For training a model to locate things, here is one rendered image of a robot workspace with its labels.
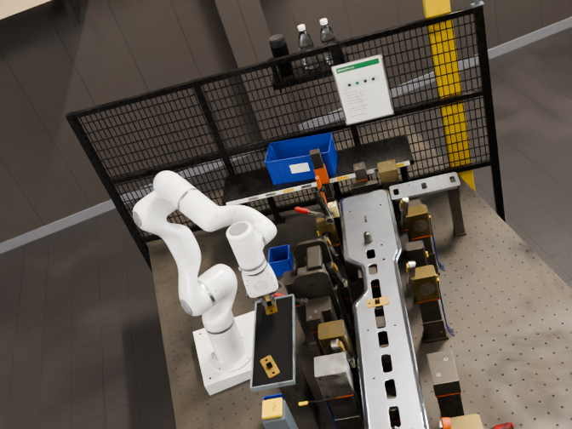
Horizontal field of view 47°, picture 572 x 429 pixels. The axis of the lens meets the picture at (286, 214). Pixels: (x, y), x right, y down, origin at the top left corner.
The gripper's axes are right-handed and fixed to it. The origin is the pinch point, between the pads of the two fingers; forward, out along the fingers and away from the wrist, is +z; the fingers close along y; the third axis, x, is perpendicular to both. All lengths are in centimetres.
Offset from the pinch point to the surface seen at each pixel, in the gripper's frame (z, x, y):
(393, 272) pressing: 23, 18, 45
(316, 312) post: 12.7, 0.4, 13.5
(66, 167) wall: 76, 293, -145
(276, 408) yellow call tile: 6.6, -37.6, -4.8
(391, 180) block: 22, 73, 60
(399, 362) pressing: 22.5, -22.3, 34.7
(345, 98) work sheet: -6, 105, 53
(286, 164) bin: 10, 93, 18
